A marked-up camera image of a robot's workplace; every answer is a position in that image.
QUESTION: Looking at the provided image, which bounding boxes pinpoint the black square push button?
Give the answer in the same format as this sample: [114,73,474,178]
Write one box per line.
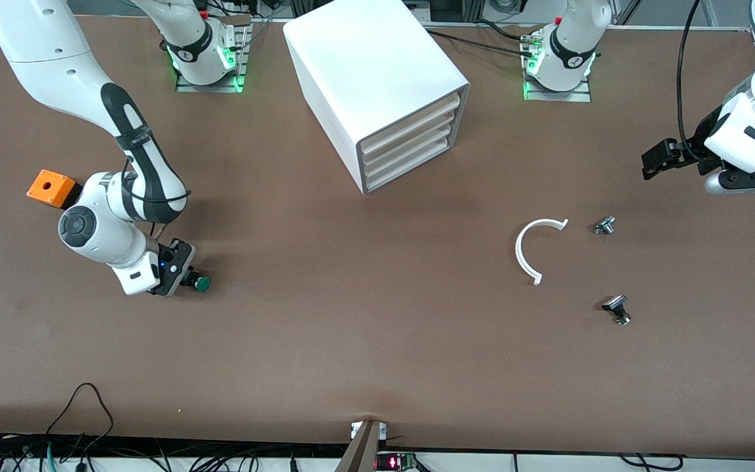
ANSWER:
[602,295,632,326]

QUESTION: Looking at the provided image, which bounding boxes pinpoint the white plastic half ring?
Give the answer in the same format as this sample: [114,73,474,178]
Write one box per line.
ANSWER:
[515,218,570,286]

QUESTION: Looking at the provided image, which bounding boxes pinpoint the thin black looped cable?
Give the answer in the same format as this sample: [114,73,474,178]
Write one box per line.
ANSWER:
[45,383,115,453]

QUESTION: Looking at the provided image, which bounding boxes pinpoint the green mushroom push button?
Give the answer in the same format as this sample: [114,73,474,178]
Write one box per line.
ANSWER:
[181,270,212,293]

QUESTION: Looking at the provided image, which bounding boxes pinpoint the camera mounting post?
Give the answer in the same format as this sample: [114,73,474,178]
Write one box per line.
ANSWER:
[335,420,387,472]

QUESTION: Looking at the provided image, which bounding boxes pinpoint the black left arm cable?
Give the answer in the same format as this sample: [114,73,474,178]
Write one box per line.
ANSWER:
[676,0,707,165]

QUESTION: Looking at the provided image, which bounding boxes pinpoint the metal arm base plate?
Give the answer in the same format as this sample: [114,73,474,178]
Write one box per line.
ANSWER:
[176,23,248,94]
[523,39,592,103]

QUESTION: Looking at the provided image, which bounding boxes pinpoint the orange button enclosure box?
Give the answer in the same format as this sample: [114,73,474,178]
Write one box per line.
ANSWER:
[27,169,83,210]

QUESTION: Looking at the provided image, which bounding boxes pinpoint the white plastic tray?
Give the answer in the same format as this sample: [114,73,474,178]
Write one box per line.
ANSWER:
[364,134,463,193]

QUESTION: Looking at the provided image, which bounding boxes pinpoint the circuit board with red display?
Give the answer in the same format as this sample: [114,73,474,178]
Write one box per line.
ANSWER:
[376,451,421,472]

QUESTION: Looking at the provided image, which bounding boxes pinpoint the black power cable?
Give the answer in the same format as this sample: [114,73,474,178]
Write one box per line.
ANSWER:
[425,20,537,60]

